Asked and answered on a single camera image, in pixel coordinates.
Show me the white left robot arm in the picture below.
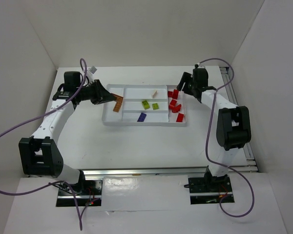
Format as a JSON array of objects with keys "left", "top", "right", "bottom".
[{"left": 19, "top": 71, "right": 117, "bottom": 193}]

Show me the red L-shaped lego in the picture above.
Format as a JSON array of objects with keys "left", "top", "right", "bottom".
[{"left": 168, "top": 99, "right": 182, "bottom": 113}]

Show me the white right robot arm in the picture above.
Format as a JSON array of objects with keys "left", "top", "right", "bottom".
[{"left": 177, "top": 66, "right": 251, "bottom": 181}]

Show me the white compartment tray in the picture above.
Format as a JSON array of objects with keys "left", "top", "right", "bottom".
[{"left": 102, "top": 84, "right": 187, "bottom": 127}]

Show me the lime green lego brick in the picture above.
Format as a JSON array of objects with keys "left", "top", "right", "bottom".
[{"left": 152, "top": 103, "right": 159, "bottom": 110}]

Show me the green lego with eye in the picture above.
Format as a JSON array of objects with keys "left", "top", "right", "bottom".
[{"left": 142, "top": 100, "right": 150, "bottom": 110}]

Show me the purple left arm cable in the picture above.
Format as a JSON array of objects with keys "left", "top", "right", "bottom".
[{"left": 0, "top": 58, "right": 88, "bottom": 231}]

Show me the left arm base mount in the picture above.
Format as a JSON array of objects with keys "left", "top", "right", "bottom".
[{"left": 54, "top": 179, "right": 103, "bottom": 207}]

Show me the aluminium rail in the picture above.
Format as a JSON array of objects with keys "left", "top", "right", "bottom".
[
  {"left": 29, "top": 166, "right": 259, "bottom": 176},
  {"left": 219, "top": 66, "right": 259, "bottom": 173}
]

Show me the aluminium rail right side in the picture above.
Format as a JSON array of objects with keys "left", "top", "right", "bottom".
[{"left": 219, "top": 66, "right": 259, "bottom": 173}]

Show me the white lego brick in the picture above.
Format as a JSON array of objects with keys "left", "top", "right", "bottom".
[{"left": 151, "top": 90, "right": 158, "bottom": 99}]

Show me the small red lego brick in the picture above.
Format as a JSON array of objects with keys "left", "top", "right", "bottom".
[{"left": 167, "top": 91, "right": 173, "bottom": 98}]

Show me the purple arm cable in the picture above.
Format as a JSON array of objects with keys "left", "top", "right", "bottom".
[
  {"left": 196, "top": 58, "right": 256, "bottom": 217},
  {"left": 0, "top": 58, "right": 88, "bottom": 231}
]

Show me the brown lego plate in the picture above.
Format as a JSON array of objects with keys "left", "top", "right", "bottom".
[{"left": 112, "top": 94, "right": 123, "bottom": 103}]

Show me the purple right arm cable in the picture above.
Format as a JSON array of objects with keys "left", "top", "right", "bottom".
[{"left": 196, "top": 58, "right": 256, "bottom": 217}]

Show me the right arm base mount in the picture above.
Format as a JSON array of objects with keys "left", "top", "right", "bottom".
[{"left": 184, "top": 177, "right": 235, "bottom": 205}]

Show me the orange lego brick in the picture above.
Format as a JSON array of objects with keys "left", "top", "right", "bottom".
[{"left": 113, "top": 102, "right": 122, "bottom": 113}]

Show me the purple lego brick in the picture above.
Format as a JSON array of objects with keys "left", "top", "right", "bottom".
[{"left": 137, "top": 113, "right": 147, "bottom": 122}]

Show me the red curved lego brick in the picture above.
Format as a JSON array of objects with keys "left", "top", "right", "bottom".
[{"left": 176, "top": 113, "right": 185, "bottom": 122}]

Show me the aluminium rail front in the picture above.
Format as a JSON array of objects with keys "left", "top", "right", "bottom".
[{"left": 29, "top": 166, "right": 259, "bottom": 176}]

